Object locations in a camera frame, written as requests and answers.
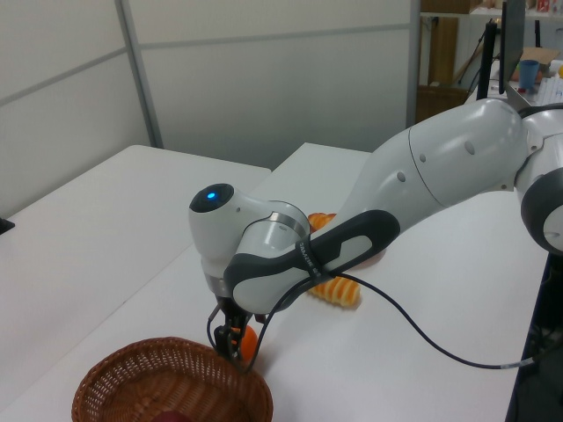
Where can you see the white paper box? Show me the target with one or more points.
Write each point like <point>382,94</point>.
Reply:
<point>552,90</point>

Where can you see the dark robot stand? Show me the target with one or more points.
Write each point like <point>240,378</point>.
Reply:
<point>541,373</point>

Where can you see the striped toy bread roll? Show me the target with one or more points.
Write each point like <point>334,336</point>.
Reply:
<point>338,292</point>

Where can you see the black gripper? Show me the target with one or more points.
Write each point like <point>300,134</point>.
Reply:
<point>233,316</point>

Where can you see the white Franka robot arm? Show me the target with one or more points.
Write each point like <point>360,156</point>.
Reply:
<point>440,162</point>

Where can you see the brown wooden box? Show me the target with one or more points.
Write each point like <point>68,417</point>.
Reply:
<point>440,103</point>

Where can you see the braided golden toy bread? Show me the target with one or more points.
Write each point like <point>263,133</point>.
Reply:
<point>321,220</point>

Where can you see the black monitor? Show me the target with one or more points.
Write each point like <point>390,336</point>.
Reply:
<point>512,35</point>

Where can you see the black monitor stand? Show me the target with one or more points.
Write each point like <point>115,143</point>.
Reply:
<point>486,61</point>

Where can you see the brown woven basket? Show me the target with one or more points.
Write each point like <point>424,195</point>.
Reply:
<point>154,382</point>

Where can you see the grey partition post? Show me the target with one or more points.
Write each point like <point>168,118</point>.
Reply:
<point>414,66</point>
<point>141,74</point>

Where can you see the orange toy mandarin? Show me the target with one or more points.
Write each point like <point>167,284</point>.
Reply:
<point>250,345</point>

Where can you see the flat cardboard sheet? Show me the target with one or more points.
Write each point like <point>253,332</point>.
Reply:
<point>442,48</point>

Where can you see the open cardboard box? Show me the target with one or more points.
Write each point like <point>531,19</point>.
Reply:
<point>545,55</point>

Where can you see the blue cup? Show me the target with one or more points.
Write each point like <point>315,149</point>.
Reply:
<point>528,74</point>

